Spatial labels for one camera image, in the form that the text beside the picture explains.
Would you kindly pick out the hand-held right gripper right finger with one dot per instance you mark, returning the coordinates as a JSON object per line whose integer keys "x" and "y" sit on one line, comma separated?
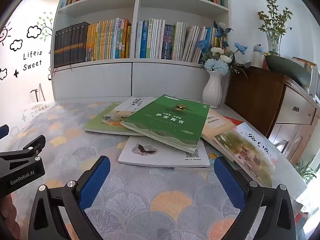
{"x": 230, "y": 182}

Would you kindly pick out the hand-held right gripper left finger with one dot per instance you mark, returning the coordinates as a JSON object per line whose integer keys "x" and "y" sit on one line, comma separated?
{"x": 95, "y": 180}

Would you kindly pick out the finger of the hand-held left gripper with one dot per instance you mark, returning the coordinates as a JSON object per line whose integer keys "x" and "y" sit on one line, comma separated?
{"x": 3, "y": 131}
{"x": 31, "y": 146}

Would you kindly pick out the beige book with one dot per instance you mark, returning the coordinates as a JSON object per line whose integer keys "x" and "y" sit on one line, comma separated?
{"x": 215, "y": 127}

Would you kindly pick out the row of white and blue books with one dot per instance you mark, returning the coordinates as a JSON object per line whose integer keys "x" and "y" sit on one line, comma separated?
{"x": 170, "y": 42}

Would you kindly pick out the person's left hand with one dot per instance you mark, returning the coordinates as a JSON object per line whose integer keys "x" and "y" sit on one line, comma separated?
{"x": 7, "y": 212}

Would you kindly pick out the book with landscape painting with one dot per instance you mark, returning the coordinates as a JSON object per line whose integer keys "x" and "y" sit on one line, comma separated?
{"x": 250, "y": 155}

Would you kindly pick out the dark metal stand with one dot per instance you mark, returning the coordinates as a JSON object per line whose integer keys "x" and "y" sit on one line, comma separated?
{"x": 37, "y": 92}

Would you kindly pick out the fan patterned tablecloth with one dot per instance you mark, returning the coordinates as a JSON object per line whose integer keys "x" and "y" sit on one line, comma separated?
{"x": 150, "y": 192}

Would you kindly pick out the light green book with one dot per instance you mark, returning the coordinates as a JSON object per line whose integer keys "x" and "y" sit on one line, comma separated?
{"x": 105, "y": 122}

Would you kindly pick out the red book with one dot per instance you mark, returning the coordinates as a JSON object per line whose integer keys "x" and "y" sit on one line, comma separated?
{"x": 233, "y": 120}

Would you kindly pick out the white book with bird picture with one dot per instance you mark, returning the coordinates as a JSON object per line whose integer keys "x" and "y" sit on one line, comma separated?
{"x": 160, "y": 155}

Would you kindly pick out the green potted plant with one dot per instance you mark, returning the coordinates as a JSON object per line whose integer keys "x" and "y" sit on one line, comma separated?
{"x": 306, "y": 171}

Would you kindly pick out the brown wooden cabinet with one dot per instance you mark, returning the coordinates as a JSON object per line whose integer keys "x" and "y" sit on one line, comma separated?
{"x": 250, "y": 100}

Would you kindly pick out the dark green book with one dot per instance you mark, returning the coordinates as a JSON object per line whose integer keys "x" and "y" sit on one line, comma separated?
{"x": 162, "y": 120}

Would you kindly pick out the white bookshelf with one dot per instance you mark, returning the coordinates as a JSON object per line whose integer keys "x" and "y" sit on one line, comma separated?
{"x": 100, "y": 80}

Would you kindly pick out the blue and white artificial flowers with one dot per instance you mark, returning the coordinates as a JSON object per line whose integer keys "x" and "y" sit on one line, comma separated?
{"x": 216, "y": 65}

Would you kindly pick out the white bottle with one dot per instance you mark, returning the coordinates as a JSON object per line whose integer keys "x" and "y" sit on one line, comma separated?
{"x": 257, "y": 57}

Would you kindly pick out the dark green ribbed dish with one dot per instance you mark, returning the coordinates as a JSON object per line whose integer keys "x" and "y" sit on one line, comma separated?
{"x": 287, "y": 67}

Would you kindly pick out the glass vase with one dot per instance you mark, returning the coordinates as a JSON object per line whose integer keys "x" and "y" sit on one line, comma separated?
{"x": 273, "y": 43}

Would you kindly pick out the dried flower bunch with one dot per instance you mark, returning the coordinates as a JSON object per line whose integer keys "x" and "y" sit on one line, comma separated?
{"x": 275, "y": 15}

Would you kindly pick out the lettering wall decal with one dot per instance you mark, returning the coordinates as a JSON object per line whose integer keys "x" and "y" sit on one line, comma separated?
{"x": 32, "y": 60}

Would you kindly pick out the sun wall decal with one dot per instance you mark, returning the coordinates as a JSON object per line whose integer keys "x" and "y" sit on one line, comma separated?
{"x": 4, "y": 35}

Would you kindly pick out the tree wall decal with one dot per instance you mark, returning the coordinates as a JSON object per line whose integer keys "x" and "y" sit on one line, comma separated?
{"x": 46, "y": 26}

